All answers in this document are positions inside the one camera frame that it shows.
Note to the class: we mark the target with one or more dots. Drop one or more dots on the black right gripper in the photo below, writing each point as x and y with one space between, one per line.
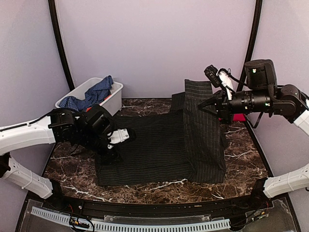
222 109

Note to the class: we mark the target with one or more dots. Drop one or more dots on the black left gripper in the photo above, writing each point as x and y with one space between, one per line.
109 158

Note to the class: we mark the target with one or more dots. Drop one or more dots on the red t-shirt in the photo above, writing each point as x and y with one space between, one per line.
239 117

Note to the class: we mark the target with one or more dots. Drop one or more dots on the black striped garment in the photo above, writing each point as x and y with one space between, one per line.
184 143

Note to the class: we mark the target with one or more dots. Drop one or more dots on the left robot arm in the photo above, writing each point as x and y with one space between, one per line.
57 126

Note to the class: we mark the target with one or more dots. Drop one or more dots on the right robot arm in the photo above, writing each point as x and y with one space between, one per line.
287 101

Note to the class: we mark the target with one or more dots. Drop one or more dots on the white plastic laundry bin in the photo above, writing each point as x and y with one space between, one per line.
113 104

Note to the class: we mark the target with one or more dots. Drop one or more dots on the orange red garment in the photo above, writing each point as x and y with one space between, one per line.
100 103

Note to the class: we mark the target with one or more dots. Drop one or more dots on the blue checkered garment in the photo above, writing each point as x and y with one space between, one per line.
93 91

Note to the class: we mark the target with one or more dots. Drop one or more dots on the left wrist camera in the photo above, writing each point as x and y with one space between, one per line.
100 122

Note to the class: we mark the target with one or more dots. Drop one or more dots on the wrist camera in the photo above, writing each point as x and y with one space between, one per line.
100 122
260 74

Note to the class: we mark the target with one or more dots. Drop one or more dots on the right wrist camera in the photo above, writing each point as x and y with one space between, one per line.
260 74

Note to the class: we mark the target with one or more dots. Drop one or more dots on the black front rail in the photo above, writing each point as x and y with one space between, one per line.
99 209

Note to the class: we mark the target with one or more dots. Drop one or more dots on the black frame post right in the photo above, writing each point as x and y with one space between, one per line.
254 30

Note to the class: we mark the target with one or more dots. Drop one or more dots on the black frame post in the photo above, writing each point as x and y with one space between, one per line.
59 44
254 30

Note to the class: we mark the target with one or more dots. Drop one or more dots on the white slotted cable duct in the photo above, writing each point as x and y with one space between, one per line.
134 224

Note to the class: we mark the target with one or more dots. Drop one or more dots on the black frame post left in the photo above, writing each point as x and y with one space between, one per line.
59 44

